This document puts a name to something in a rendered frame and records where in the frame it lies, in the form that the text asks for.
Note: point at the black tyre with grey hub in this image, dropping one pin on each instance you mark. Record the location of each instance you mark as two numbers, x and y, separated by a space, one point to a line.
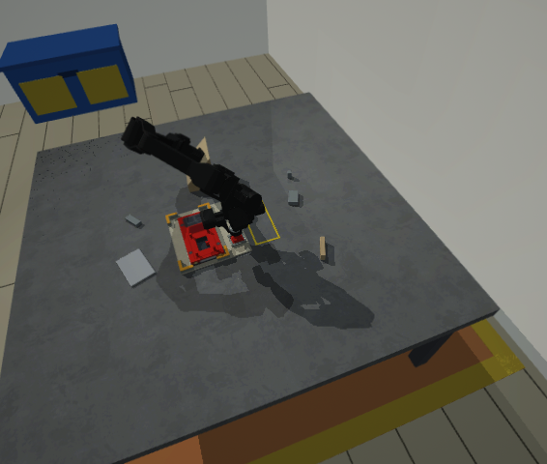
235 234

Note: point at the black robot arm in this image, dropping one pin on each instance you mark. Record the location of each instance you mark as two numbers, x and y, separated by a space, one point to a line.
141 138

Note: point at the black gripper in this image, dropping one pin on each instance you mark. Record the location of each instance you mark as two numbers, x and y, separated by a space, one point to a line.
211 219

